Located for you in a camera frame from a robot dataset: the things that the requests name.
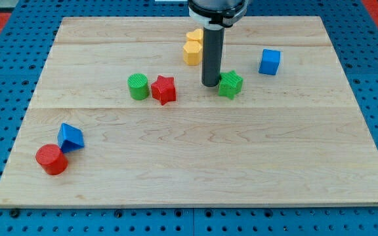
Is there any wooden board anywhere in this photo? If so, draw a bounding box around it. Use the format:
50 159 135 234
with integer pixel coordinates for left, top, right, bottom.
0 16 378 209

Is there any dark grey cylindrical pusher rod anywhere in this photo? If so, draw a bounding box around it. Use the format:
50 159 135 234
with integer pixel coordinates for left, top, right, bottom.
201 27 224 87

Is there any yellow hexagon block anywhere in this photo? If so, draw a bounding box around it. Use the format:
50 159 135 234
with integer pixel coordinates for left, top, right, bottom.
183 41 203 66

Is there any blue triangular prism block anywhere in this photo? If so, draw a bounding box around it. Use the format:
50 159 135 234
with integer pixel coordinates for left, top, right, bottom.
57 123 85 153

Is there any red star block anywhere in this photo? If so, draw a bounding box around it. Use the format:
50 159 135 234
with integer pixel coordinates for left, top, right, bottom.
150 75 177 106

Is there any green star block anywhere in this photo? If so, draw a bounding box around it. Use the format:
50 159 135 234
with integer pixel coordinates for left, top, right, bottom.
218 70 243 100

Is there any robot arm flange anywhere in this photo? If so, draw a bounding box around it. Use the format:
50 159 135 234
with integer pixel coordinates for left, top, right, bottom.
188 0 251 30

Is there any green cylinder block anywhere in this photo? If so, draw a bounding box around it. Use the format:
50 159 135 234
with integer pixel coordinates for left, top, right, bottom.
127 73 150 100

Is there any yellow heart block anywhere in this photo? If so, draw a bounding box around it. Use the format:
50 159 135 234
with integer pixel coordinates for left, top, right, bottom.
186 28 203 45

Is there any red cylinder block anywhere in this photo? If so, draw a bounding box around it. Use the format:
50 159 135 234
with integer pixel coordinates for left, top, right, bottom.
35 144 68 175

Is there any blue cube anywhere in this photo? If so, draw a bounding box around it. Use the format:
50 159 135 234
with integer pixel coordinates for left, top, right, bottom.
259 49 281 75

